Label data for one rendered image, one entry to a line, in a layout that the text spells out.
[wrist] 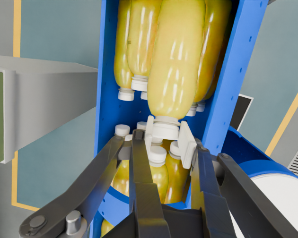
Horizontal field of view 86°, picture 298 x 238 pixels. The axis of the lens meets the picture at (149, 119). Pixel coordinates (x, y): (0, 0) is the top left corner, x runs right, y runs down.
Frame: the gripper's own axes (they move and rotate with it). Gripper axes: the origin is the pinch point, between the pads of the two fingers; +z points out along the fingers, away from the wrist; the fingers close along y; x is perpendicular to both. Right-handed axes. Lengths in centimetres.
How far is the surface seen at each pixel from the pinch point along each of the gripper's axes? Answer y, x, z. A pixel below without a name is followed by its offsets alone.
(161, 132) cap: -0.6, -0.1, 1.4
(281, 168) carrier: 39.3, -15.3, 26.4
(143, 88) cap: -4.7, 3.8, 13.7
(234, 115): 65, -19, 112
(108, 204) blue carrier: -7.5, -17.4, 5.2
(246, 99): 70, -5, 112
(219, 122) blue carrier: 8.3, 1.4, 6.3
